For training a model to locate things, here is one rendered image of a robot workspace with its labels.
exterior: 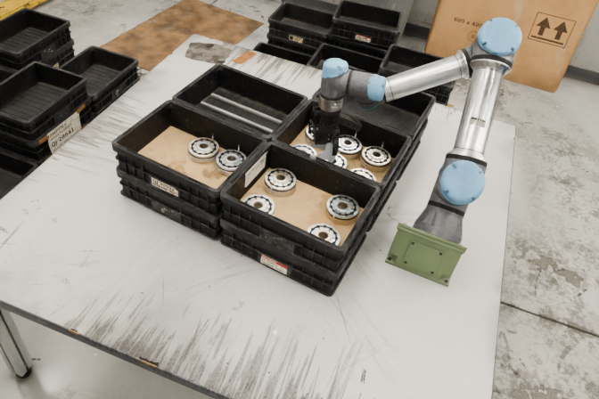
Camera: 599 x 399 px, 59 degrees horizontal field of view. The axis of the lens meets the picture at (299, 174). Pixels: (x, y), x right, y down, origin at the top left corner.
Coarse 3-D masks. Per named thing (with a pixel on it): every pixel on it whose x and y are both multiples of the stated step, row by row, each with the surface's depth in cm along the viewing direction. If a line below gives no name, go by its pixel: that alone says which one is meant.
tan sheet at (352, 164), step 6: (306, 126) 196; (300, 132) 194; (300, 138) 191; (294, 144) 188; (306, 144) 189; (318, 150) 187; (360, 156) 187; (348, 162) 184; (354, 162) 184; (360, 162) 185; (390, 162) 187; (348, 168) 182; (354, 168) 182; (378, 174) 181; (384, 174) 182; (378, 180) 179
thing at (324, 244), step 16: (272, 144) 171; (256, 160) 165; (240, 176) 158; (352, 176) 164; (224, 192) 153; (240, 208) 151; (256, 208) 149; (368, 208) 154; (272, 224) 148; (288, 224) 146; (320, 240) 143; (352, 240) 148
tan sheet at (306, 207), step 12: (252, 192) 168; (264, 192) 169; (300, 192) 170; (312, 192) 171; (324, 192) 172; (276, 204) 166; (288, 204) 166; (300, 204) 167; (312, 204) 167; (324, 204) 168; (276, 216) 162; (288, 216) 162; (300, 216) 163; (312, 216) 163; (324, 216) 164; (336, 228) 161; (348, 228) 161
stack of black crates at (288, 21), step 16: (272, 16) 335; (288, 16) 357; (304, 16) 353; (320, 16) 349; (272, 32) 337; (288, 32) 333; (304, 32) 328; (320, 32) 326; (288, 48) 340; (304, 48) 335
